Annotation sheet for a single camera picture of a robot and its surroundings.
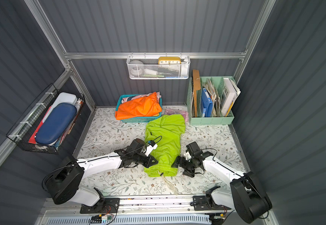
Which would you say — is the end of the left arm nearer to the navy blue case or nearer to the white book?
the navy blue case

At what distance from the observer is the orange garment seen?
1.01m

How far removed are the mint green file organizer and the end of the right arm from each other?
35cm

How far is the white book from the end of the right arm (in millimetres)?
450

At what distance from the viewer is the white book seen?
37.6 inches

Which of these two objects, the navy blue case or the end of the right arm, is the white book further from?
the navy blue case

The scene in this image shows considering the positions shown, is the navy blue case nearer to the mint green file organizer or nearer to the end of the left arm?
the end of the left arm
